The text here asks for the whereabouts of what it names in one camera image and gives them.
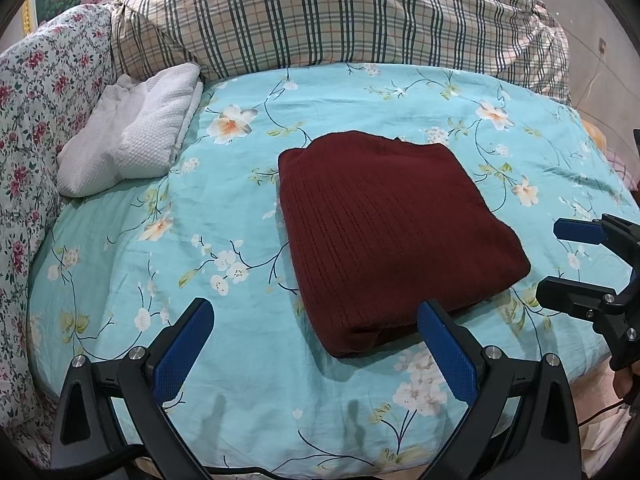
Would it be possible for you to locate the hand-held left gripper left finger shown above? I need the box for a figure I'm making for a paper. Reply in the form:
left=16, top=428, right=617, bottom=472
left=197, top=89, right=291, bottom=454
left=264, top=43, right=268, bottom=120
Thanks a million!
left=50, top=297, right=216, bottom=480

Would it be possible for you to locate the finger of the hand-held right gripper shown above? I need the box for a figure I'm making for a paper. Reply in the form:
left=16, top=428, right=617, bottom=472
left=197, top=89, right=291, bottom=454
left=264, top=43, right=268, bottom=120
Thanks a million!
left=553, top=213, right=640, bottom=266
left=536, top=276, right=640, bottom=370

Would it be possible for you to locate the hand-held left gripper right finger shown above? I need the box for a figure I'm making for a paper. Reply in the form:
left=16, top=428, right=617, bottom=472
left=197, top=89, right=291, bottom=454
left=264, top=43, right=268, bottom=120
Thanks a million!
left=418, top=299, right=584, bottom=480

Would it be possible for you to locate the dark red knit sweater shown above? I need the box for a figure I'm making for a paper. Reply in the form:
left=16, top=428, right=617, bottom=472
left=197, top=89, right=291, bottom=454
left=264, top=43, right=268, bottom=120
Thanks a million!
left=277, top=130, right=532, bottom=359

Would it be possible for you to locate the orange cloth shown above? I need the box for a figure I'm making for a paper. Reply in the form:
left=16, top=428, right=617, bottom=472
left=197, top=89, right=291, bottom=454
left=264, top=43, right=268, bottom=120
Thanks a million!
left=581, top=119, right=609, bottom=157

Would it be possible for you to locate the light blue floral bedsheet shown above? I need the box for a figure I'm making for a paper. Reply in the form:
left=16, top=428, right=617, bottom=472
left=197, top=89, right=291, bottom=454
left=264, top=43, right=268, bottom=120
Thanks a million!
left=27, top=62, right=638, bottom=476

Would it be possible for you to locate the white waffle towel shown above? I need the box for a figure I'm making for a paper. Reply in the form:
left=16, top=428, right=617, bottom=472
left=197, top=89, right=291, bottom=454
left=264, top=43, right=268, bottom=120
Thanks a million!
left=56, top=62, right=205, bottom=198

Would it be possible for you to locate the pink floral blanket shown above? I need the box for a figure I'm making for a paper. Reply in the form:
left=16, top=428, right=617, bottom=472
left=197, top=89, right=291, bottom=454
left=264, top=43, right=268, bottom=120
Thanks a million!
left=0, top=4, right=118, bottom=461

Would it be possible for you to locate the plaid quilt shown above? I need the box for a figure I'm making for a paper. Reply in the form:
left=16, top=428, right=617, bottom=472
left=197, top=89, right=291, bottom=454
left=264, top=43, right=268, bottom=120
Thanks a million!
left=110, top=0, right=573, bottom=106

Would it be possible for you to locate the black cable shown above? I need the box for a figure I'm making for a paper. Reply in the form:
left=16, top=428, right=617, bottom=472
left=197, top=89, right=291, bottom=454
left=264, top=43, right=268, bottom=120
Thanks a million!
left=577, top=397, right=628, bottom=428

